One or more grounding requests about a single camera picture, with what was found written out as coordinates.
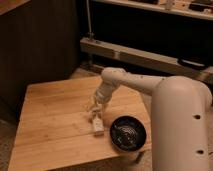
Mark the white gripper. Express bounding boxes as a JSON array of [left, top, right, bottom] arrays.
[[87, 90, 110, 114]]

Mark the small white bottle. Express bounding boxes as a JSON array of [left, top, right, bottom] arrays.
[[92, 114, 104, 136]]

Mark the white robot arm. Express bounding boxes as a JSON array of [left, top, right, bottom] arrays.
[[90, 67, 212, 171]]

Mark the black ceramic bowl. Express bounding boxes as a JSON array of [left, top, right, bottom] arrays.
[[110, 116, 147, 152]]

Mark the wooden table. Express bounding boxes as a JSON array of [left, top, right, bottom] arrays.
[[7, 75, 153, 171]]

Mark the long wooden bench shelf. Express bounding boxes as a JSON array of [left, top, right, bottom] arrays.
[[80, 37, 213, 84]]

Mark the metal pole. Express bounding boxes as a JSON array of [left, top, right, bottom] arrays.
[[86, 0, 94, 40]]

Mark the upper wooden shelf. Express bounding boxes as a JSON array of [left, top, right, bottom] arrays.
[[93, 0, 213, 21]]

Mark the black handle object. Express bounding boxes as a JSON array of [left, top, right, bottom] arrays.
[[177, 58, 209, 70]]

